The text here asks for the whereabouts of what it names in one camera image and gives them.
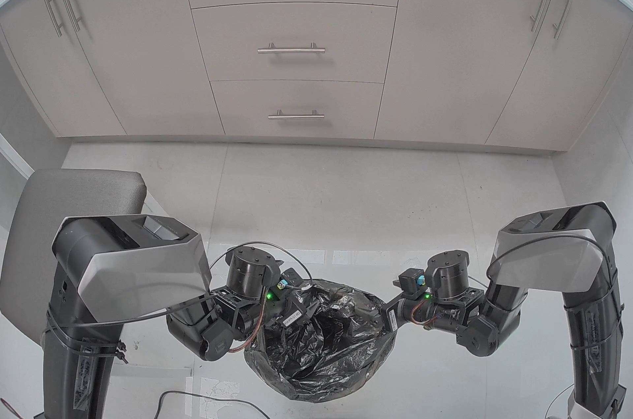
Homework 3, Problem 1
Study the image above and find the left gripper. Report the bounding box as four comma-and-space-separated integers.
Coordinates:
263, 295, 306, 332

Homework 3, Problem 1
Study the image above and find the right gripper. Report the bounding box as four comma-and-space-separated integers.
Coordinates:
381, 297, 432, 335

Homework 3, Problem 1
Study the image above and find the black plastic bag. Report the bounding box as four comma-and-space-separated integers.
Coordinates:
243, 278, 396, 404

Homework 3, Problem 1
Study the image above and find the grey chair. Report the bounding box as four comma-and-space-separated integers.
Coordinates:
0, 169, 149, 343

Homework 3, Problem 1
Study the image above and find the beige cabinet with drawers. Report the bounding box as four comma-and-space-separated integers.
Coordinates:
0, 0, 633, 155

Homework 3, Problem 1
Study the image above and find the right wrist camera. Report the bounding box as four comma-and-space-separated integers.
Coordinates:
393, 270, 426, 299

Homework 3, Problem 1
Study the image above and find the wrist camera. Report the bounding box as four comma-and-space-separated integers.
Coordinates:
277, 268, 305, 294
393, 270, 426, 299

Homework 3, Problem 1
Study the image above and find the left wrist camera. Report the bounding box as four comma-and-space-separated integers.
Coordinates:
277, 268, 305, 294

